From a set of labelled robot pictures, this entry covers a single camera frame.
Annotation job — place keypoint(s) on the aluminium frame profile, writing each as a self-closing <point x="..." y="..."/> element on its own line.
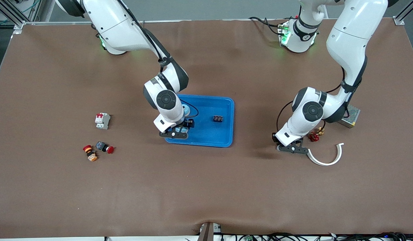
<point x="18" y="26"/>
<point x="399" y="20"/>

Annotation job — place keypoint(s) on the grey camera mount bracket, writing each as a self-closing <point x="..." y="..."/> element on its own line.
<point x="209" y="232"/>

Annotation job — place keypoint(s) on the small red orange push button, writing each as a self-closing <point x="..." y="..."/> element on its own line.
<point x="90" y="154"/>

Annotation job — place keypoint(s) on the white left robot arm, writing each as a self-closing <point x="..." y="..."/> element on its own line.
<point x="350" y="40"/>

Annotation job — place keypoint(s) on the black terminal block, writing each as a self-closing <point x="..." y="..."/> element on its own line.
<point x="218" y="118"/>

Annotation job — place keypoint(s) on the red mushroom push button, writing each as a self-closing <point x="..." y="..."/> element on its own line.
<point x="100" y="146"/>

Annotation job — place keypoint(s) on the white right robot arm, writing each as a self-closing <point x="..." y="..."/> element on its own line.
<point x="109" y="30"/>

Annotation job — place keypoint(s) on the metal mesh power supply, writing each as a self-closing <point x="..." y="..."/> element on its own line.
<point x="353" y="115"/>

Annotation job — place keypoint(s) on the white half-round pipe clamp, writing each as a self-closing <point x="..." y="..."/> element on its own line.
<point x="325" y="164"/>

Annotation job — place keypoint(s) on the white circuit breaker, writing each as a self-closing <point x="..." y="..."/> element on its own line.
<point x="102" y="121"/>

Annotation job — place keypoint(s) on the blue service bell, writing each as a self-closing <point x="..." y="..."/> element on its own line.
<point x="181" y="129"/>
<point x="186" y="109"/>

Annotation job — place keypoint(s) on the brown table mat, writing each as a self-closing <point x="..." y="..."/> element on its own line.
<point x="206" y="187"/>

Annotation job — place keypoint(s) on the blue plastic tray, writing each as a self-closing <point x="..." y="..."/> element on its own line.
<point x="209" y="134"/>

